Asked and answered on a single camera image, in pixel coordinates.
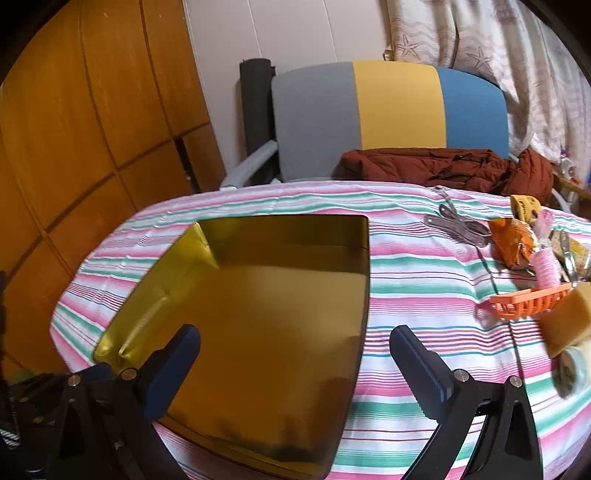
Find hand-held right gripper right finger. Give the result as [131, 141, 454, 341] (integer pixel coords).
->
[389, 325, 546, 480]

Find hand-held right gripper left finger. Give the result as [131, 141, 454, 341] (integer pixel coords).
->
[46, 323, 201, 480]

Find gold metal tray container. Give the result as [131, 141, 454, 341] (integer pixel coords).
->
[92, 215, 371, 478]

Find orange plastic rack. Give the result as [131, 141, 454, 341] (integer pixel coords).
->
[489, 282, 573, 320]

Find yellow sponge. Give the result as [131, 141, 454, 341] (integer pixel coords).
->
[538, 281, 591, 358]

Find pink green striped tablecloth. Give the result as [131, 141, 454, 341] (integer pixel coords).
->
[50, 180, 591, 480]

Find grey scissors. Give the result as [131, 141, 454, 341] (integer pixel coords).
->
[424, 186, 492, 247]

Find orange snack packet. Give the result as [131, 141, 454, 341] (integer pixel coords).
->
[488, 217, 539, 271]

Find pink hair roller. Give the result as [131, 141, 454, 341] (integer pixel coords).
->
[530, 208, 561, 289]

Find silver foil snack bar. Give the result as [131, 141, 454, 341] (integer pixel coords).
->
[560, 230, 591, 283]

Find yellow knitted sock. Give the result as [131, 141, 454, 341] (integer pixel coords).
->
[509, 194, 542, 220]

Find red-brown padded jacket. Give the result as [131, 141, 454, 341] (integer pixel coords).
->
[340, 147, 557, 208]

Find wooden side table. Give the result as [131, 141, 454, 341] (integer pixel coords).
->
[554, 173, 591, 201]

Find wooden wardrobe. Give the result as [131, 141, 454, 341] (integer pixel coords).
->
[0, 0, 227, 384]

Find grey yellow blue chair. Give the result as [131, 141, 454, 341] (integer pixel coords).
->
[219, 60, 575, 213]

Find black rolled mat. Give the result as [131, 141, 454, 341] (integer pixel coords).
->
[239, 58, 278, 183]

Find starfish print curtain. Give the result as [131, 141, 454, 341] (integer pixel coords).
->
[381, 0, 591, 167]

